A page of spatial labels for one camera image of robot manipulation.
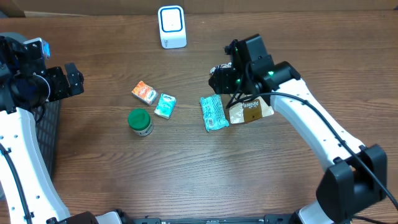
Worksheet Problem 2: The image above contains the grey plastic mesh basket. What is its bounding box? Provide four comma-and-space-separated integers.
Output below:
1, 32, 60, 177

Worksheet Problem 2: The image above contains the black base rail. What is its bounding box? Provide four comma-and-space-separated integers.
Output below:
132, 214, 300, 224

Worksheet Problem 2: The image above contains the white barcode scanner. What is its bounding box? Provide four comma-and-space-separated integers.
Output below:
158, 5, 187, 49

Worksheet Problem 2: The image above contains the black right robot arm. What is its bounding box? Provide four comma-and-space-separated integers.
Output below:
208, 35, 390, 223

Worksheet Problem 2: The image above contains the orange white small box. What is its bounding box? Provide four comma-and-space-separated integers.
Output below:
132, 81, 158, 105

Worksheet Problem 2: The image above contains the green lid jar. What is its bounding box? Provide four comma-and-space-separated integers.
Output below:
127, 108, 154, 136

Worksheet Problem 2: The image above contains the teal snack packet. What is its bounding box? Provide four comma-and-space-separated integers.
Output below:
200, 95, 229, 132

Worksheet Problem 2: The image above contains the teal white small packet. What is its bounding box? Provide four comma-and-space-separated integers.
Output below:
154, 93, 177, 119

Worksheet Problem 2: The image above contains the beige brown snack bag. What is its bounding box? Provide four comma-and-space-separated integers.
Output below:
229, 96, 274, 124

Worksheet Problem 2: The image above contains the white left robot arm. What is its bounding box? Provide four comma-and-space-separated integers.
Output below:
1, 34, 122, 223

